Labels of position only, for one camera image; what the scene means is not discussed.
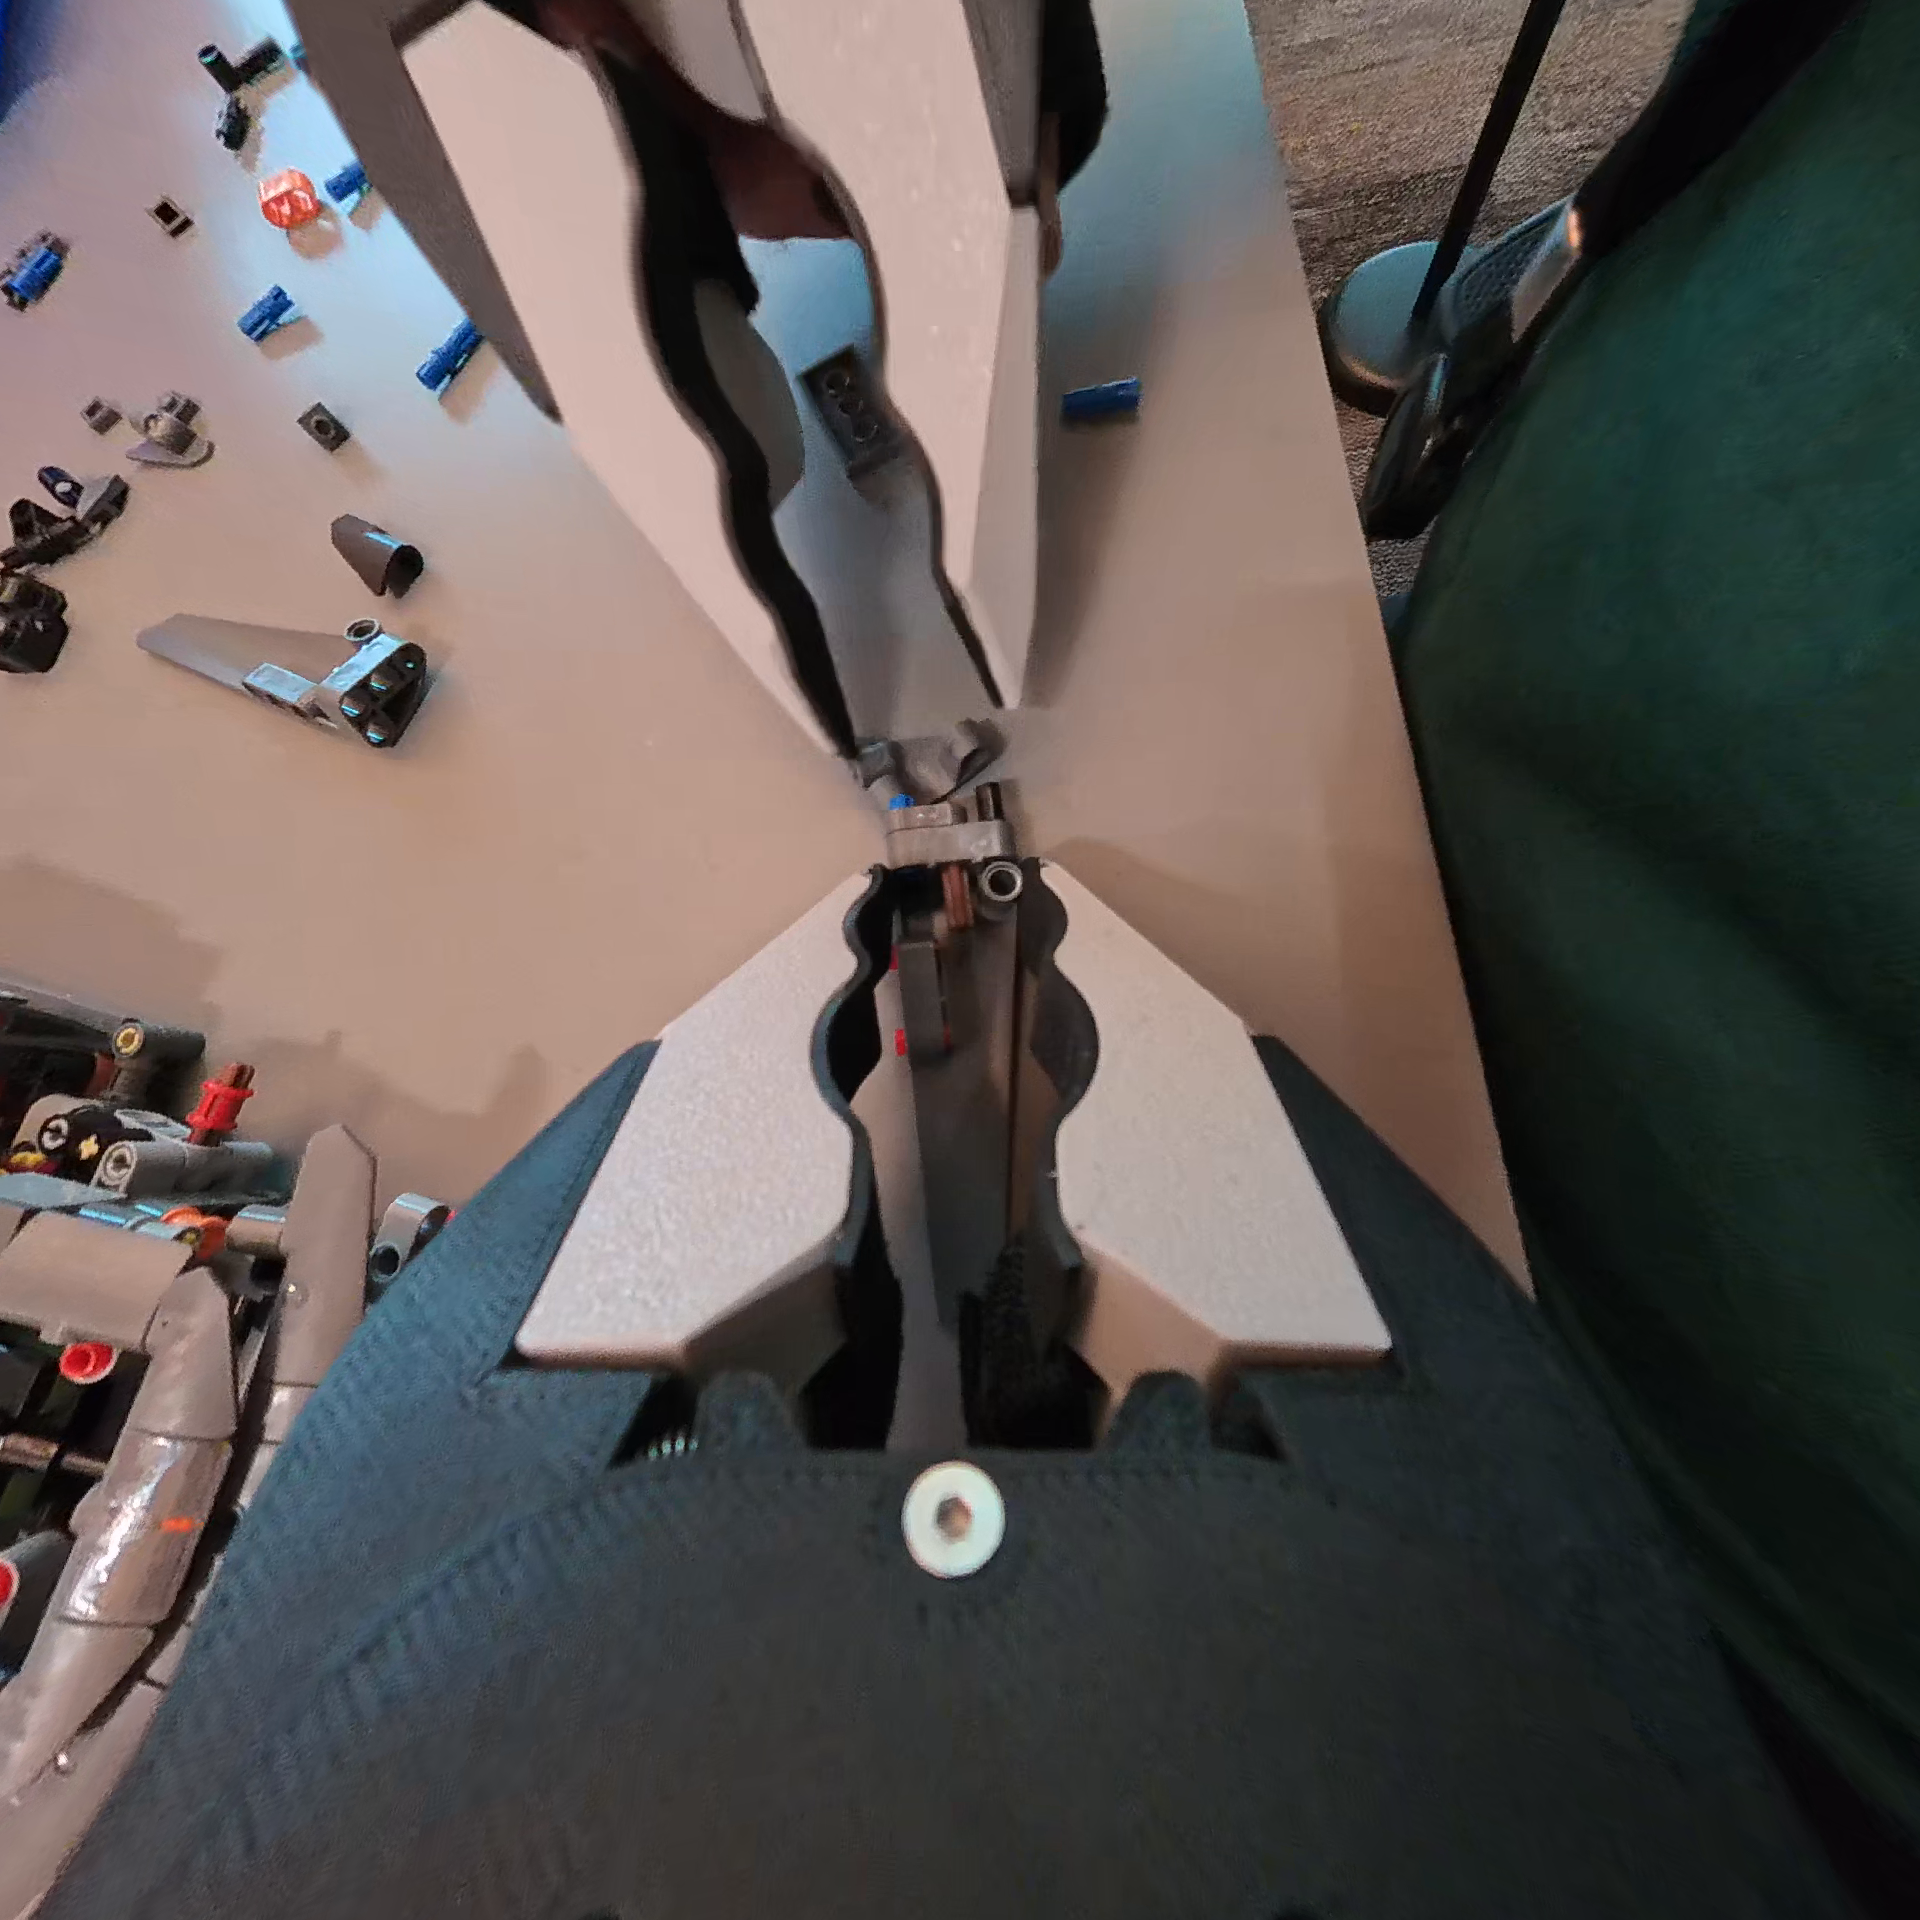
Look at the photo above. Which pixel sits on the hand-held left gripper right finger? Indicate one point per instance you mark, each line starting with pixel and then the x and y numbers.
pixel 1215 1184

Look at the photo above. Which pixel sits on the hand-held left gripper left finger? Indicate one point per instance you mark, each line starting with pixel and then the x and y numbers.
pixel 692 1184

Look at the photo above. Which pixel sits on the round grey floor stand base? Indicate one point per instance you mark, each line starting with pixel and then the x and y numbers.
pixel 1372 322

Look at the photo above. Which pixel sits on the person's torso in green shirt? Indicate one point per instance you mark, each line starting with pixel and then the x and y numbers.
pixel 1651 901

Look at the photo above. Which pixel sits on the short grey lego wedge assembly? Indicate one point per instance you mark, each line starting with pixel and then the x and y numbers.
pixel 225 651

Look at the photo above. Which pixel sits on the grey and orange lego car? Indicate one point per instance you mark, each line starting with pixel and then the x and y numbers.
pixel 150 1349

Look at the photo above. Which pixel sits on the flat grey lego plate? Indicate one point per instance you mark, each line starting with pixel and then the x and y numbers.
pixel 849 405

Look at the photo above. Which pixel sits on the dark mesh office chair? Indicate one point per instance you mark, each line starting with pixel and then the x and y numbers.
pixel 1501 284

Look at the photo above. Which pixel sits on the long grey lego panel assembly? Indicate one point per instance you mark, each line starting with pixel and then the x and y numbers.
pixel 975 1141

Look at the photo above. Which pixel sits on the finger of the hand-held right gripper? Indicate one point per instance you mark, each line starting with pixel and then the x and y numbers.
pixel 944 224
pixel 585 299

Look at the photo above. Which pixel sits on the small lego pieces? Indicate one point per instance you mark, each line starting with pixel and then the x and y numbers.
pixel 270 312

